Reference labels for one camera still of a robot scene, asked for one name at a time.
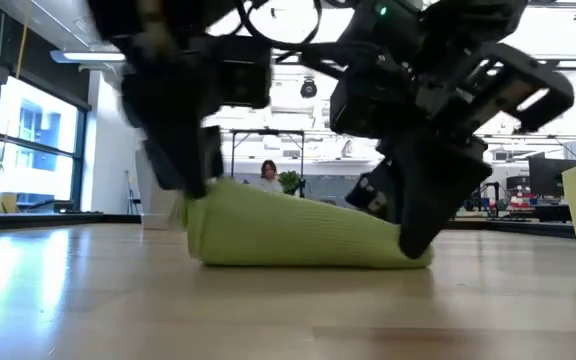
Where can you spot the small green background plant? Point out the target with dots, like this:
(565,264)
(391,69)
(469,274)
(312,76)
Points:
(290,181)

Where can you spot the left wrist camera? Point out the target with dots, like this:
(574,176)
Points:
(245,72)

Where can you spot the thin leaning floor stand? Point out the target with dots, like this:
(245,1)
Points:
(133,195)

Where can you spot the person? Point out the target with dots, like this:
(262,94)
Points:
(269,175)

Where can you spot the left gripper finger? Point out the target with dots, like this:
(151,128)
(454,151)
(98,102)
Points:
(198,155)
(165,160)

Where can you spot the black metal background stand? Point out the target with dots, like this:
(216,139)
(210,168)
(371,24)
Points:
(268,131)

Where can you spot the dark framed window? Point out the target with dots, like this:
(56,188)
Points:
(43,125)

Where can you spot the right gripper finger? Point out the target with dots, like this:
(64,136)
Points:
(383,192)
(433,190)

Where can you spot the black background robot arm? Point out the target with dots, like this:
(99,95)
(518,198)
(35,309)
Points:
(490,197)

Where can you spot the black aluminium table frame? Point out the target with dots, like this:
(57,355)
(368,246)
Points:
(43,220)

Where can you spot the light green microfiber towel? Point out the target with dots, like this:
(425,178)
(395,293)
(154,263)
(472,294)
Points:
(288,230)

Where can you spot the round black ceiling camera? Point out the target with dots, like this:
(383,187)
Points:
(308,89)

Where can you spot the long ceiling tube lamp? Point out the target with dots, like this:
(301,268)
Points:
(93,56)

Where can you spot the black background monitor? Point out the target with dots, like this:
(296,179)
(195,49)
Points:
(553,175)

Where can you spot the small tan box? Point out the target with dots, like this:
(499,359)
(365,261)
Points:
(9,202)

